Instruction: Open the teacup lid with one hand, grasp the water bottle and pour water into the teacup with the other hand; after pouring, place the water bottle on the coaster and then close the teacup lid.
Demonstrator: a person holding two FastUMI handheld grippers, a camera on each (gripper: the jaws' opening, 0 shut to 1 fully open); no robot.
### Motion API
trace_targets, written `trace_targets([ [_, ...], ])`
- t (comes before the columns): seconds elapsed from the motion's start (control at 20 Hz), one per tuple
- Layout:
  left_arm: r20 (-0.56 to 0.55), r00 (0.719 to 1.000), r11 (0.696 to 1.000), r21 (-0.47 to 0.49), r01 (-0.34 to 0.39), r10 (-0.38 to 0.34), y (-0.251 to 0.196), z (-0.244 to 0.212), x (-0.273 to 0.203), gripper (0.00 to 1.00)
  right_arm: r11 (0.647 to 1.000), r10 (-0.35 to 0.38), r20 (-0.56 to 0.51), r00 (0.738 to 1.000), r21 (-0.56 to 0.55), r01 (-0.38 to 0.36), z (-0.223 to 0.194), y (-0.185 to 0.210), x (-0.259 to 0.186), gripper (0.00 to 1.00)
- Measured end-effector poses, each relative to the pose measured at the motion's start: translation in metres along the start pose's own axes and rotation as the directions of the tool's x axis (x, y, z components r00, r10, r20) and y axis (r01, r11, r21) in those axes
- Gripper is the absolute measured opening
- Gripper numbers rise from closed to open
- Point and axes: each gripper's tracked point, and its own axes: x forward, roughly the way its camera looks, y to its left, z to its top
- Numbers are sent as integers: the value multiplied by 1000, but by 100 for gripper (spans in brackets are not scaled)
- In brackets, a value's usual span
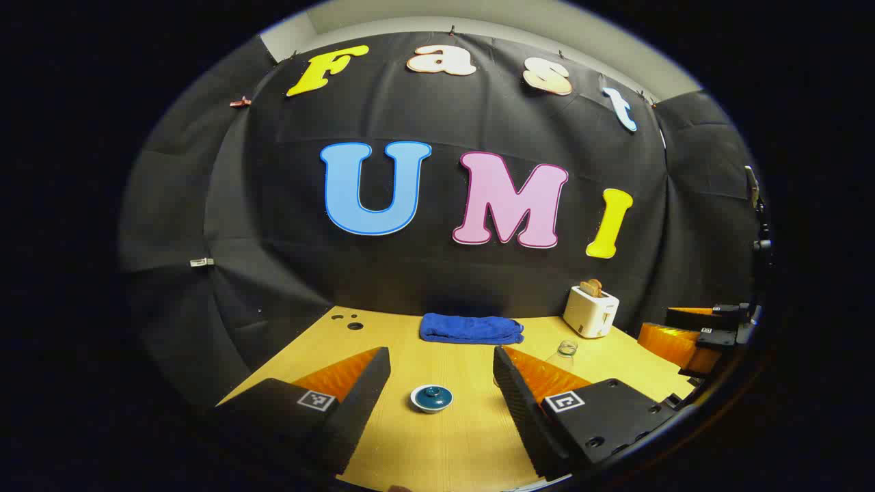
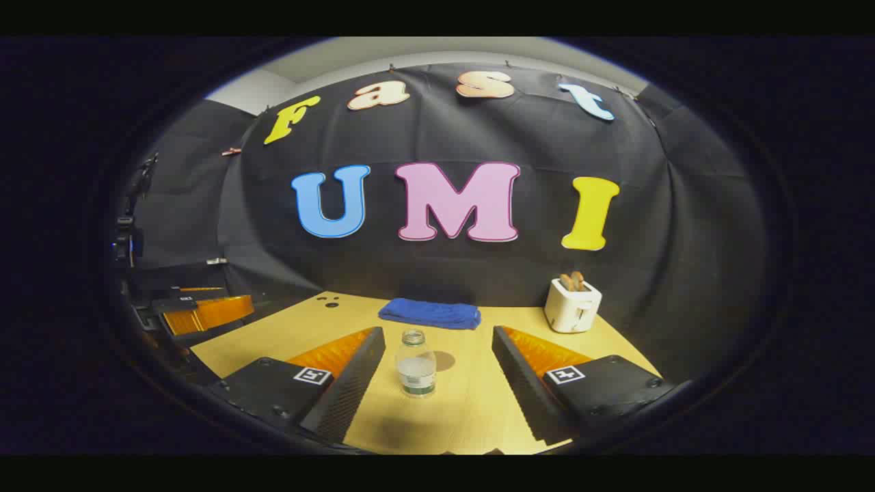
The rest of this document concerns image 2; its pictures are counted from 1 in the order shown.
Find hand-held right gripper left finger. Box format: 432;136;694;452
208;327;387;443

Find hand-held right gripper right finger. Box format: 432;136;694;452
492;325;677;445

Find clear plastic water bottle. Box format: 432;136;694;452
395;329;438;399

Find white toaster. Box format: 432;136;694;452
544;277;603;334

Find folded blue towel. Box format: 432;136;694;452
377;298;482;331

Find black backdrop cloth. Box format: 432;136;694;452
133;63;770;383

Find black camera stand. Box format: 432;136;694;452
113;154;159;267

